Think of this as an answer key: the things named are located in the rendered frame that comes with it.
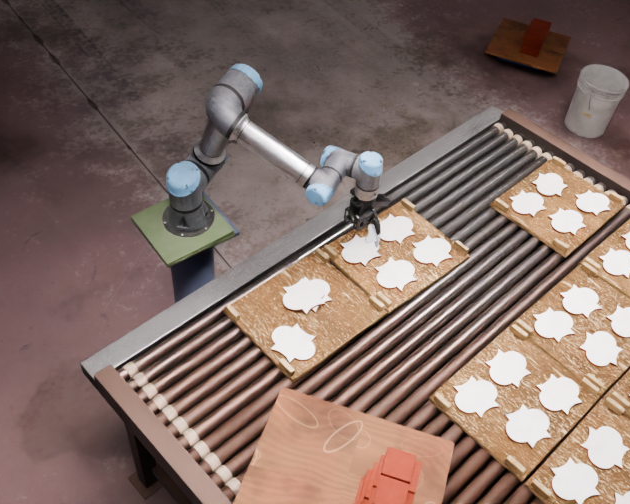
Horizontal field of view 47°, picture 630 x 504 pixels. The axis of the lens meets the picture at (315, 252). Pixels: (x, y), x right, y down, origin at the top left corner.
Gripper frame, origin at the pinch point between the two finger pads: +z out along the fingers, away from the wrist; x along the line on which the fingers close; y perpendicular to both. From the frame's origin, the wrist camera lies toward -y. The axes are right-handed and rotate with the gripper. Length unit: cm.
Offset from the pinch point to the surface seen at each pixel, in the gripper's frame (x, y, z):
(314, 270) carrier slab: -3.2, 18.6, 9.0
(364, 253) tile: 2.2, 0.2, 8.0
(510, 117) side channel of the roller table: -16, -105, 8
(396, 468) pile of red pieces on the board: 75, 65, -29
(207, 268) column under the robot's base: -44, 35, 34
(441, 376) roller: 53, 15, 11
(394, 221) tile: -2.5, -19.6, 8.0
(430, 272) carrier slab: 22.1, -12.9, 9.0
